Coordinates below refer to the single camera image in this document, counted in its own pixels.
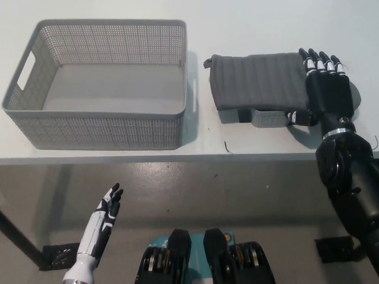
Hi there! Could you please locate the grey quilted oven glove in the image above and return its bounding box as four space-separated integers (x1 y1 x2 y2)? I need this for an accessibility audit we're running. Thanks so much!
203 52 362 112

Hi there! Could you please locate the black teal robot body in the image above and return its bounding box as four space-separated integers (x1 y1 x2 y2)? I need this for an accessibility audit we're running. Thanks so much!
136 228 276 284

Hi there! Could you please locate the black table leg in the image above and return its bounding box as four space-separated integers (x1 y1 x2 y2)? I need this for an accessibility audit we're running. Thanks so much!
0 209 45 270

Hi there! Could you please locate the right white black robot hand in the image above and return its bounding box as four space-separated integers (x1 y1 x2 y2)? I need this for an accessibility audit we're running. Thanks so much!
285 47 358 139

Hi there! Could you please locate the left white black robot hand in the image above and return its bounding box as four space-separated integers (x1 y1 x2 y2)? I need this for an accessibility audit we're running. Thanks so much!
76 182 124 261

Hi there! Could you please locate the black table foot plate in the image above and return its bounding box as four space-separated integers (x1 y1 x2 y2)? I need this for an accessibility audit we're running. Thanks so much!
41 242 81 270
315 236 356 264

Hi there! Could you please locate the small grey perforated container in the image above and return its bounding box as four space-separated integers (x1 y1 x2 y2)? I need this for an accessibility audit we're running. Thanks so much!
250 108 290 128

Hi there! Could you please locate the grey flat pad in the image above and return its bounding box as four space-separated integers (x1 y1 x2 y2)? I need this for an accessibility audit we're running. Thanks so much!
217 106 240 124

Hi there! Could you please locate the large grey perforated basket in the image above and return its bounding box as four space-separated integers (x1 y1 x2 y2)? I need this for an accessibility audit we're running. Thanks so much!
1 19 198 150

